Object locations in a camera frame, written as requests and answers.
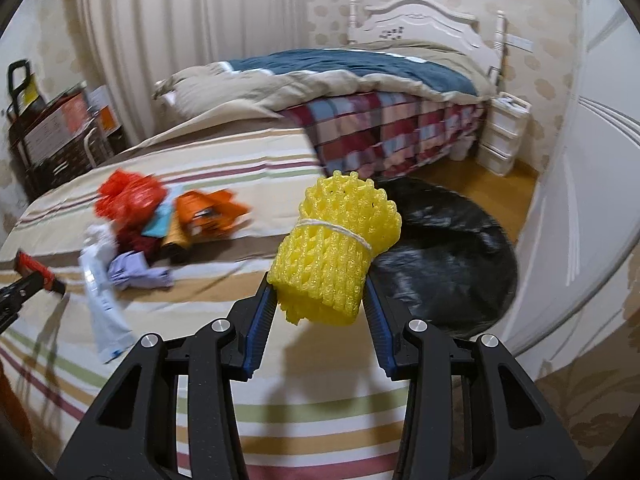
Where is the white plastic wrapper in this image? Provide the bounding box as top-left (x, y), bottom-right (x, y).
top-left (78, 223), bottom-right (136, 363)

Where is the purple wrapper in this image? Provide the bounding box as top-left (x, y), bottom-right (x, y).
top-left (107, 252), bottom-right (175, 290)

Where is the orange snack wrapper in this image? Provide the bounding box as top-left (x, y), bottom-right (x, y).
top-left (175, 188), bottom-right (250, 238)

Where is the yellow foam fruit net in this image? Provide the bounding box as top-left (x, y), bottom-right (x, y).
top-left (267, 171), bottom-right (402, 326)

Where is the amber bottle yellow label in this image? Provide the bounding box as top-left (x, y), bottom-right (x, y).
top-left (160, 217), bottom-right (192, 264)

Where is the black trash bag bin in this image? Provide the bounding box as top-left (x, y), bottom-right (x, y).
top-left (370, 177), bottom-right (518, 339)

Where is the red foam net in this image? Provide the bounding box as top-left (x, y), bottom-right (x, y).
top-left (94, 169), bottom-right (151, 224)

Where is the red plastic bag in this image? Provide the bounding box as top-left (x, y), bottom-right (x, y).
top-left (112, 176), bottom-right (167, 231)

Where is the black cart with boxes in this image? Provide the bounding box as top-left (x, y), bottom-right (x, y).
top-left (6, 60), bottom-right (128, 200)

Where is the teal white paper tube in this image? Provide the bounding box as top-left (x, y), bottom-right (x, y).
top-left (141, 185), bottom-right (183, 238)

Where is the striped bed sheet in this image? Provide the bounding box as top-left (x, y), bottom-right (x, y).
top-left (1, 127), bottom-right (407, 479)

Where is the white wardrobe door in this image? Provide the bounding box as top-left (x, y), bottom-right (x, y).
top-left (494, 0), bottom-right (639, 378)

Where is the beige and blue duvet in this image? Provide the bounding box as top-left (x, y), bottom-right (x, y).
top-left (153, 39), bottom-right (496, 124)

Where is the beige curtain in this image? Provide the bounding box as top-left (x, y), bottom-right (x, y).
top-left (76, 0), bottom-right (309, 144)

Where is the white plastic drawer unit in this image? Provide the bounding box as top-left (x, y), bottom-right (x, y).
top-left (476, 91), bottom-right (532, 177)

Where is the plaid bed sheet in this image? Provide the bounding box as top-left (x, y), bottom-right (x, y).
top-left (281, 91), bottom-right (486, 179)

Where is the white wooden headboard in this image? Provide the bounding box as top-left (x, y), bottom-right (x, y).
top-left (347, 0), bottom-right (508, 84)

